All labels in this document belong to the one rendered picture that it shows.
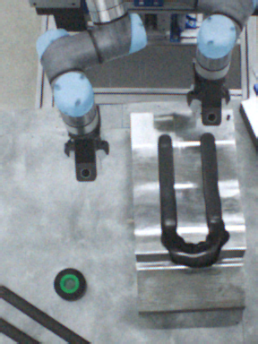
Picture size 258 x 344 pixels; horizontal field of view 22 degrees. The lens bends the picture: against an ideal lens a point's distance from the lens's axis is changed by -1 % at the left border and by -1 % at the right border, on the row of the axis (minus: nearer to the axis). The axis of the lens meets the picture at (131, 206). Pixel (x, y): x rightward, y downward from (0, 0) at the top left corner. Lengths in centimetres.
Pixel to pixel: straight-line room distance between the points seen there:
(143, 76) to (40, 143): 81
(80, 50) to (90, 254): 58
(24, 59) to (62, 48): 149
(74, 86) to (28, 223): 55
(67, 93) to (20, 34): 163
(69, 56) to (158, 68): 121
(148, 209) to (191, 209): 10
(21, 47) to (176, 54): 69
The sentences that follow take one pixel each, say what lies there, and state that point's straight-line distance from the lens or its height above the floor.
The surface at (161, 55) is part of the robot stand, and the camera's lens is 258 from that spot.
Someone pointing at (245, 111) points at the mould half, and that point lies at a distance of 179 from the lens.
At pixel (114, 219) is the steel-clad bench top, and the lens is 173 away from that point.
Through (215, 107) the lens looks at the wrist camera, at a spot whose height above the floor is 108.
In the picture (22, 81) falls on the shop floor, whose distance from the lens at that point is 282.
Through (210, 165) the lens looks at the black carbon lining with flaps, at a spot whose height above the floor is 88.
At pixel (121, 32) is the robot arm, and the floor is 129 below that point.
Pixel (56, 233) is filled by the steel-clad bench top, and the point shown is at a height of 80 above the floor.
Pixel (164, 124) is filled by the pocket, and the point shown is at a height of 86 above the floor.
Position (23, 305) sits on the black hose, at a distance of 167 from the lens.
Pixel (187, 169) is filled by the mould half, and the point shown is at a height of 88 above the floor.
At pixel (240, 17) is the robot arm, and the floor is 126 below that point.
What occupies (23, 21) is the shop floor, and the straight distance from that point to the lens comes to 295.
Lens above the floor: 247
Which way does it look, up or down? 74 degrees down
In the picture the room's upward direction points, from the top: 8 degrees counter-clockwise
